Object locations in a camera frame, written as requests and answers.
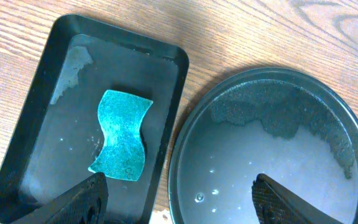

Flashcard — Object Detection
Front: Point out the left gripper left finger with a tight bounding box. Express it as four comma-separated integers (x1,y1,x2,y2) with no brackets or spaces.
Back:
15,172,108,224

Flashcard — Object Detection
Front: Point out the round black tray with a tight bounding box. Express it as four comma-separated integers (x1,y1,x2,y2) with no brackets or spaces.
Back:
168,68,358,223

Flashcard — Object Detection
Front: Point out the green yellow sponge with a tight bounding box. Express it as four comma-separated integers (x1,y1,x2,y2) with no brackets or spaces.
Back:
88,90,153,182

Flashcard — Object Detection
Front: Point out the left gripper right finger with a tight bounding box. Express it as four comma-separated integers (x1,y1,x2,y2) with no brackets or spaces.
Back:
252,174,341,224

